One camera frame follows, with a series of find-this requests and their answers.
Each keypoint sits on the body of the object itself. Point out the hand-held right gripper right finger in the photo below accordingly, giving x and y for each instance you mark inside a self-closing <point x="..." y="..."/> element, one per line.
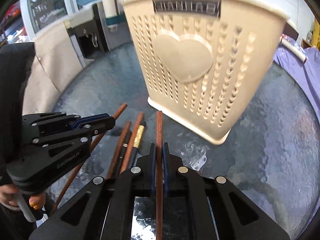
<point x="165" y="170"/>

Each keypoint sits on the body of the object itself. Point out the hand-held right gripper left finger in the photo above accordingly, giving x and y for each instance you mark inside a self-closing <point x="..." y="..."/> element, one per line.
<point x="153" y="170"/>

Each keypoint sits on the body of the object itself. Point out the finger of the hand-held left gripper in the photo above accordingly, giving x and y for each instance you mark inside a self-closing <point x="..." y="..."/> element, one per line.
<point x="75" y="135"/>
<point x="50" y="122"/>

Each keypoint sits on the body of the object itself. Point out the black chopstick with gold band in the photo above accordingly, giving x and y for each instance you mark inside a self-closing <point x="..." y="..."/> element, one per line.
<point x="140" y="135"/>

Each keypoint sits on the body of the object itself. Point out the cream plastic utensil holder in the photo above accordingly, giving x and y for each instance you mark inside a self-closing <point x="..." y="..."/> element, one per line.
<point x="185" y="57"/>

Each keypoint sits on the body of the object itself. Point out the person's left forearm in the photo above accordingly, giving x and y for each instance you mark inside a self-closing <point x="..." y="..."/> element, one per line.
<point x="15" y="80"/>

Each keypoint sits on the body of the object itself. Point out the person's left hand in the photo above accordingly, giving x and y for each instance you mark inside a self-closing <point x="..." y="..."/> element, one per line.
<point x="7" y="196"/>

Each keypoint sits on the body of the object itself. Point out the beige cloth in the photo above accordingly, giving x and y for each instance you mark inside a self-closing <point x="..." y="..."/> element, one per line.
<point x="55" y="62"/>

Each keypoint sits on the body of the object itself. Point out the round glass table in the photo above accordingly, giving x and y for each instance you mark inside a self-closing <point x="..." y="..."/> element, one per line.
<point x="250" y="155"/>

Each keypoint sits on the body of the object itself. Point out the grey water dispenser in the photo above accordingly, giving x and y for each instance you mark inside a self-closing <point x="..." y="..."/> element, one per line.
<point x="85" y="42"/>

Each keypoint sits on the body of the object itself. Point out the aluminium framed window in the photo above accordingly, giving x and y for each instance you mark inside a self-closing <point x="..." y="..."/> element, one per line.
<point x="47" y="5"/>

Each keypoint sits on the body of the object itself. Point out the teal cup holder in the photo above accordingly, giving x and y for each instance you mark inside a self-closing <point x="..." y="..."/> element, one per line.
<point x="115" y="22"/>

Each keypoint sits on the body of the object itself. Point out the white paper cup stack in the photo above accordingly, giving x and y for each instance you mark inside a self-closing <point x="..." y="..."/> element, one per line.
<point x="109" y="5"/>

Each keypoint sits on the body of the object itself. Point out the purple floral cloth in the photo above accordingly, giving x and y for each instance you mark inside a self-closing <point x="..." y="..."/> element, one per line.
<point x="305" y="80"/>

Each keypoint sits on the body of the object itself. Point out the white printed roll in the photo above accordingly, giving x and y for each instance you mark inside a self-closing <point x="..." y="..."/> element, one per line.
<point x="293" y="48"/>

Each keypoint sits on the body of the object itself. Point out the yellow package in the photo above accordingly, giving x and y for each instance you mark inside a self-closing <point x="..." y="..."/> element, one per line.
<point x="314" y="35"/>

